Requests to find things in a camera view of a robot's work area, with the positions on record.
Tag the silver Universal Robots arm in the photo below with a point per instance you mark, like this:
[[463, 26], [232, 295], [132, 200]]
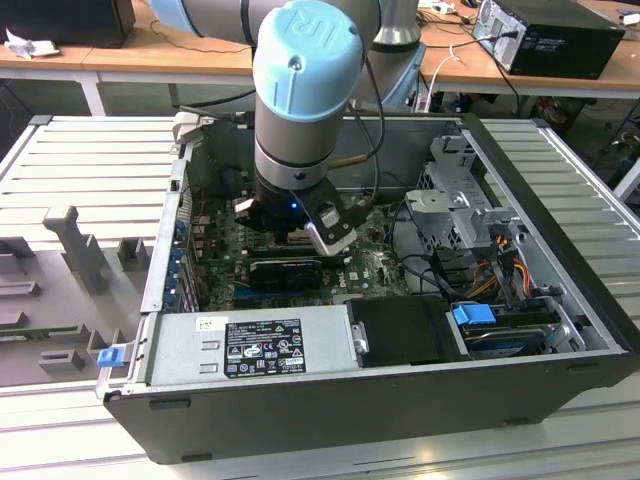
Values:
[[300, 140]]

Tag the black RAM slot bank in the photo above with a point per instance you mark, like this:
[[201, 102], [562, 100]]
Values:
[[270, 251]]

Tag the black cylindrical component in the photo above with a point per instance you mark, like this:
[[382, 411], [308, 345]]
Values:
[[232, 181]]

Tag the black graphics card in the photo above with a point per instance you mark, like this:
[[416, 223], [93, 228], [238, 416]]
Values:
[[285, 275]]

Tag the green motherboard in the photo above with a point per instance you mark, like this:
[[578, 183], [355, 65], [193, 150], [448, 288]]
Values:
[[370, 270]]

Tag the grey metal drive cage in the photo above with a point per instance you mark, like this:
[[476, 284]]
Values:
[[435, 205]]

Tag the grey power supply unit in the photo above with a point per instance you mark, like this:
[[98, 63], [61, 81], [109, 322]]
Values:
[[175, 352]]

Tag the black plastic shroud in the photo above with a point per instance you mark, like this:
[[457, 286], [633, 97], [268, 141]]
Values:
[[400, 330]]

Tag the pale blue teach pendant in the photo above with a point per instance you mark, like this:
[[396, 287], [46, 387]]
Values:
[[407, 85]]

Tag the blue case latch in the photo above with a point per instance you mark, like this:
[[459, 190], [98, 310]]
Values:
[[110, 357]]

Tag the black open PC case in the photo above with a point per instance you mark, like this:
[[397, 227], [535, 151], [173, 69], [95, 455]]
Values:
[[350, 417]]

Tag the hard disk in blue carrier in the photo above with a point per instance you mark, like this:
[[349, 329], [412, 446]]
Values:
[[470, 317]]

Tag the grey parts rack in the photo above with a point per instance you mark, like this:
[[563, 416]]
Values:
[[65, 310]]

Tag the wooden desk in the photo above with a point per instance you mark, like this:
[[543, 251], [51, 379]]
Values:
[[470, 65], [100, 55]]

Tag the green RAM stick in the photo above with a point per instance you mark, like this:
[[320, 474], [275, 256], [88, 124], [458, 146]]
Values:
[[30, 334]]

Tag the large black box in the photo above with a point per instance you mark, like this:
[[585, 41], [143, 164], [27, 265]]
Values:
[[65, 20]]

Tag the crumpled white paper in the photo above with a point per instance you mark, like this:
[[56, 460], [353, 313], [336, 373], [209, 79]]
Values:
[[30, 47]]

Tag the black PC tower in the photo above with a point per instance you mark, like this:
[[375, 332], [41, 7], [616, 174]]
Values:
[[565, 45]]

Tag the small white wrist camera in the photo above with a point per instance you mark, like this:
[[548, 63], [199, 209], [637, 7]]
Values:
[[244, 206]]

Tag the white camera on black bracket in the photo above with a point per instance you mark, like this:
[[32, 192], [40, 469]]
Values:
[[332, 245]]

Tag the expansion slot bracket row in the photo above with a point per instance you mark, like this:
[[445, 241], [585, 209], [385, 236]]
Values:
[[175, 265]]

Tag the white metal frame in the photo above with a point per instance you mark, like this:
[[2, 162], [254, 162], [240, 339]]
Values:
[[630, 180]]

